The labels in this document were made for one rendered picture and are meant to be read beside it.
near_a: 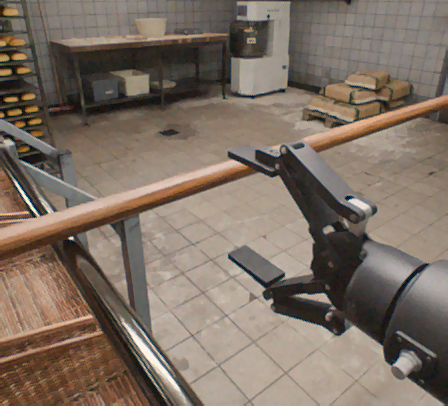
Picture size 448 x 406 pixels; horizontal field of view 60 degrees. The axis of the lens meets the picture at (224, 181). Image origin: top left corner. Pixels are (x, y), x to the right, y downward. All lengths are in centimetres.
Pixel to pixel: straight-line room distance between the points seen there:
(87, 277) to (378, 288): 25
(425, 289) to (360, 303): 5
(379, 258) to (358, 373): 155
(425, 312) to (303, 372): 153
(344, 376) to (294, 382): 21
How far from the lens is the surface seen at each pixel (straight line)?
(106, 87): 509
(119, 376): 106
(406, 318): 31
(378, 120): 77
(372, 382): 185
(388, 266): 33
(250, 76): 583
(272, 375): 178
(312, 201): 36
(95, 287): 37
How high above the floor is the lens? 141
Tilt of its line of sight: 26 degrees down
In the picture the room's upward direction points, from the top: straight up
